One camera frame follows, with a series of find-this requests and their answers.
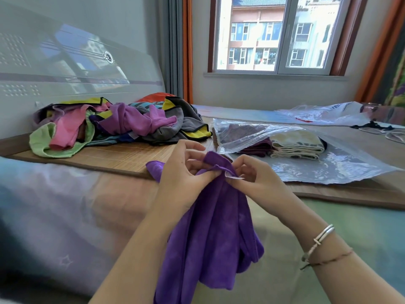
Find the yellow black edged cloth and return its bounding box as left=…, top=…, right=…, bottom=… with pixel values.
left=59, top=97, right=112, bottom=107

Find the purple microfiber towel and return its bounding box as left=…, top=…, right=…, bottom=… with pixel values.
left=146, top=151, right=265, bottom=304

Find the orange curtain strip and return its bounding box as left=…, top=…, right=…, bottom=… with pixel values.
left=182, top=0, right=194, bottom=105

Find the window with brown frame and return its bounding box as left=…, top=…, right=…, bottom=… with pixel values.
left=208, top=0, right=369, bottom=76

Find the person's left forearm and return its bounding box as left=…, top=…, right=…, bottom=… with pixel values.
left=89, top=213, right=179, bottom=304

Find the gray curtain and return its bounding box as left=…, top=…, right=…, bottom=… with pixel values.
left=158, top=0, right=185, bottom=99

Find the black cord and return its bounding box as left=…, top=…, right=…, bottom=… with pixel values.
left=351, top=121, right=405, bottom=145

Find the red string bracelet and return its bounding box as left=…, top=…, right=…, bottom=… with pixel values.
left=299, top=248, right=354, bottom=271

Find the violet crumpled cloth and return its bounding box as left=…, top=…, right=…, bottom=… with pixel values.
left=89, top=103, right=178, bottom=137

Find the folded cream towel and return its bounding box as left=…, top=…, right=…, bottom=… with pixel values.
left=270, top=131, right=327, bottom=161

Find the bamboo bed mat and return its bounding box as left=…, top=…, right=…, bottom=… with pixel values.
left=0, top=116, right=405, bottom=211

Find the light green cloth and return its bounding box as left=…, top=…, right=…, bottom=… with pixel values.
left=29, top=118, right=95, bottom=159

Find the folded maroon towel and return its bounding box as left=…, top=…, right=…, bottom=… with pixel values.
left=218, top=123, right=273, bottom=158

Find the orange patterned curtain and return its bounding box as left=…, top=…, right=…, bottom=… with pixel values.
left=354, top=0, right=405, bottom=108

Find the white plastic bag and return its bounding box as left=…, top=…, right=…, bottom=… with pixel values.
left=276, top=101, right=371, bottom=127

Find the orange cloth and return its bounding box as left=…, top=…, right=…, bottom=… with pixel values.
left=136, top=92, right=176, bottom=103

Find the gray cloth with yellow trim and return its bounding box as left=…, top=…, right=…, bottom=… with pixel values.
left=142, top=97, right=213, bottom=146

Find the person's right hand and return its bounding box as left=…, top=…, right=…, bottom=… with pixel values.
left=225, top=154, right=300, bottom=226

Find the clear plastic bag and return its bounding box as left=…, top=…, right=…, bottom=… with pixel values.
left=213, top=118, right=404, bottom=186

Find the silver bracelet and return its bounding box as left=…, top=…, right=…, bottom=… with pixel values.
left=301, top=224, right=335, bottom=264

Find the pastel bed sheet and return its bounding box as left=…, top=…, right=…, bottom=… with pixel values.
left=0, top=104, right=405, bottom=304

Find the white glossy headboard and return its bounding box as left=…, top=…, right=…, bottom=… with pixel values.
left=0, top=0, right=167, bottom=140

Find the person's right forearm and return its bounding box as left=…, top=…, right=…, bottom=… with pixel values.
left=278, top=202, right=405, bottom=304

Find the pink cloth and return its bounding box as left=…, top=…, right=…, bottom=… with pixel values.
left=49, top=104, right=110, bottom=152

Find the lavender cloth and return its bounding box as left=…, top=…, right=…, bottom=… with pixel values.
left=33, top=104, right=81, bottom=124

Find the person's left hand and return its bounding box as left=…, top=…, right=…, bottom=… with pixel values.
left=151, top=139, right=223, bottom=232

